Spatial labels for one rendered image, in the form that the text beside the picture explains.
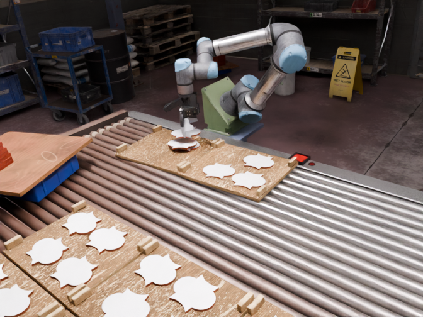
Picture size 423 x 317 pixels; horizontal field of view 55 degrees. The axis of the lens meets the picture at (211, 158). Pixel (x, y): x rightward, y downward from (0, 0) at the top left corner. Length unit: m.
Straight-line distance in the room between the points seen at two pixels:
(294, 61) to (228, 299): 1.05
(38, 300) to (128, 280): 0.26
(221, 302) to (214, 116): 1.31
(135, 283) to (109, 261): 0.14
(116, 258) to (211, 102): 1.15
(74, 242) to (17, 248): 0.20
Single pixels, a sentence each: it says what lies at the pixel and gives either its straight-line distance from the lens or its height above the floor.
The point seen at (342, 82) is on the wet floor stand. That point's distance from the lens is 5.29.
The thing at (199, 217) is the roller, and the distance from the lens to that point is 1.56.
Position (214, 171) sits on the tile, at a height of 0.94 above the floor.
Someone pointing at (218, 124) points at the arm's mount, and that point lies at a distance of 2.30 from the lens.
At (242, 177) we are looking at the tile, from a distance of 1.73.
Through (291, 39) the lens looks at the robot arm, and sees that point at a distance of 1.85.
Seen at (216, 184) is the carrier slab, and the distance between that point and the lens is 1.71.
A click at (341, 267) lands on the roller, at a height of 0.92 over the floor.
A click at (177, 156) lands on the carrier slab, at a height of 0.94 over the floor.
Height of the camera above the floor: 1.83
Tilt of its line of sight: 28 degrees down
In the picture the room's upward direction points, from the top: 5 degrees counter-clockwise
